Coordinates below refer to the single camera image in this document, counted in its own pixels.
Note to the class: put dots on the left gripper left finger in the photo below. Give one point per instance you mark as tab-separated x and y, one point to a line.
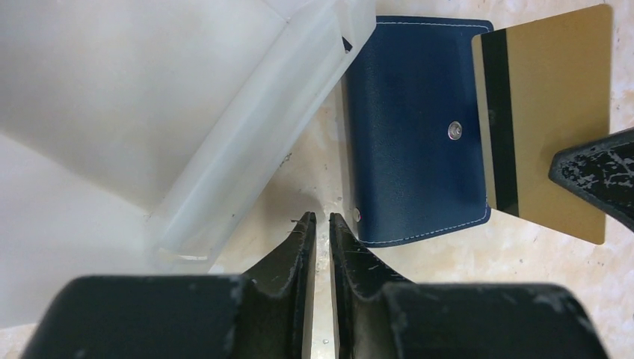
264	312

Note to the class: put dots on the gold credit card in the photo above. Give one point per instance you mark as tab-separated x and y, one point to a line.
542	87

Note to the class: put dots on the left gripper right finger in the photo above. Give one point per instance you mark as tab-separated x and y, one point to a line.
378	313

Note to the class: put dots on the navy blue card holder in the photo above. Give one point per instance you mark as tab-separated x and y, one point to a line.
417	167

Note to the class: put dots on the white plastic card tray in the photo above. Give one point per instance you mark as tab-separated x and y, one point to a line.
135	135

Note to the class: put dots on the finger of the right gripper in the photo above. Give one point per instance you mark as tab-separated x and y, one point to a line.
601	173

